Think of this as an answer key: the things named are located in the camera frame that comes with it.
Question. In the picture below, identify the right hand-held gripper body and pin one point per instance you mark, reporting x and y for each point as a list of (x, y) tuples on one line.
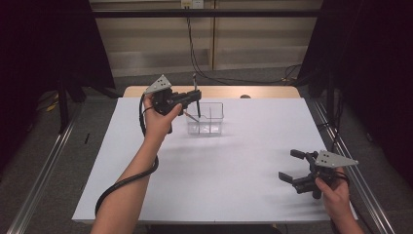
[(331, 159)]

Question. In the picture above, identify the black curtain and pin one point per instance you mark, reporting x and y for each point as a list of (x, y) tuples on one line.
[(373, 65), (39, 48)]

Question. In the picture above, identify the person's left hand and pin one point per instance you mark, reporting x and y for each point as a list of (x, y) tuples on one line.
[(159, 125)]

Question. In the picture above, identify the black metal frame bar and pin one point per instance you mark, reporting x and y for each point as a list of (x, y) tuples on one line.
[(207, 13)]

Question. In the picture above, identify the person's right hand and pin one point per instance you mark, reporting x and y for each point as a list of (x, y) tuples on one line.
[(336, 201)]

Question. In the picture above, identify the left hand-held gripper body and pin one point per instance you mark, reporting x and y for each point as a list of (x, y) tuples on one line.
[(164, 97)]

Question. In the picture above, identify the aluminium floor rail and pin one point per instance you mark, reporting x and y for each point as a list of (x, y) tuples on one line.
[(42, 175), (367, 191)]

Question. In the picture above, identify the white table sheet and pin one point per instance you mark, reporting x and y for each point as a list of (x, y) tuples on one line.
[(220, 182)]

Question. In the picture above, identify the clear acrylic organizer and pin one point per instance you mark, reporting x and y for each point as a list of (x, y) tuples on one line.
[(207, 120)]

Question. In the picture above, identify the yellowed wall socket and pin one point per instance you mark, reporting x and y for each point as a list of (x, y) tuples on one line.
[(186, 3)]

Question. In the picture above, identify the dark table grommet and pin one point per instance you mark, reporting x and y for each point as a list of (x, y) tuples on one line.
[(245, 96)]

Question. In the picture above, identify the black stand post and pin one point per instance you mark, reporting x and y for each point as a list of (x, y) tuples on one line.
[(330, 97), (62, 107)]

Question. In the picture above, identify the black makeup brush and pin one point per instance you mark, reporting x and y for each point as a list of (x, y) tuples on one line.
[(198, 109)]

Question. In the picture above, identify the white wall socket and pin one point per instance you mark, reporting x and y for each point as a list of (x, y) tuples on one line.
[(198, 3)]

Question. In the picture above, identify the small black stick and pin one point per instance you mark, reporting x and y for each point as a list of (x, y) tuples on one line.
[(87, 138)]

